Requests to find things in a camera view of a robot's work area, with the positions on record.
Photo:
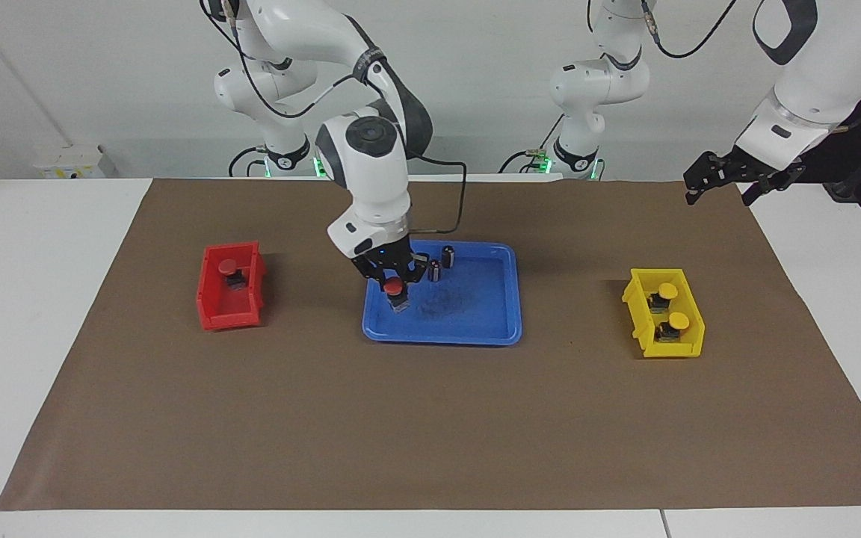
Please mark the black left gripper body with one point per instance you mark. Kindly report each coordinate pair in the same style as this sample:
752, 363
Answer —
744, 164

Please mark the red push button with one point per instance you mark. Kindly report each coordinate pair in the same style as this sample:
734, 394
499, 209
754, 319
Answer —
395, 287
229, 266

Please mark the brown paper table mat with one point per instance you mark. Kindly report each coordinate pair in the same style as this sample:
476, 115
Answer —
430, 418

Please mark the yellow push button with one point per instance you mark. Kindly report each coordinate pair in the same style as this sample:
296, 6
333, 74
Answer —
677, 321
667, 290

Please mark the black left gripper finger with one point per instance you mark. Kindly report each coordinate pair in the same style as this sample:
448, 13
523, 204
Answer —
755, 192
692, 191

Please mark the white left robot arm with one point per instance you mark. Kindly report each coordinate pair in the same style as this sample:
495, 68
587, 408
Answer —
826, 75

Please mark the black cylindrical knob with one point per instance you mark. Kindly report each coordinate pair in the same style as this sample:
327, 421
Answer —
448, 256
435, 271

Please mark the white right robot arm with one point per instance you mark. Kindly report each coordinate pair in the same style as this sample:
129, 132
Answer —
371, 172

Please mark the yellow plastic bin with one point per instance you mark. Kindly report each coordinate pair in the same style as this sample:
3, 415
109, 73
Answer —
643, 330

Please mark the red plastic bin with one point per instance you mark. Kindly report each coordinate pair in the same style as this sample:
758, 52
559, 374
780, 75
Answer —
214, 314

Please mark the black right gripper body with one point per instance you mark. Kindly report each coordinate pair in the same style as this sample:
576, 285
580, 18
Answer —
389, 258

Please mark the white wall box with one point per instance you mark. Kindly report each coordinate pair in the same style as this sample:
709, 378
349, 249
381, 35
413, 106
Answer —
68, 163

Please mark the blue plastic tray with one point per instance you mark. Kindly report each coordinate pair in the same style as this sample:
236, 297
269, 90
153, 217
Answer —
475, 317

